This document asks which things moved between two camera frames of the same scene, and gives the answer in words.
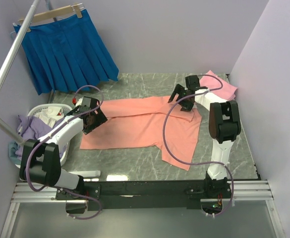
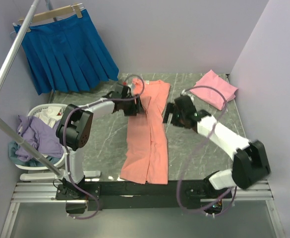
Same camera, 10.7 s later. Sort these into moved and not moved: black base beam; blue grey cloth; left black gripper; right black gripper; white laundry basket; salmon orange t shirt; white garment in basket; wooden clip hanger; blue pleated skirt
Moved: left black gripper; salmon orange t shirt; right black gripper
Not moved: wooden clip hanger; blue pleated skirt; black base beam; white garment in basket; white laundry basket; blue grey cloth
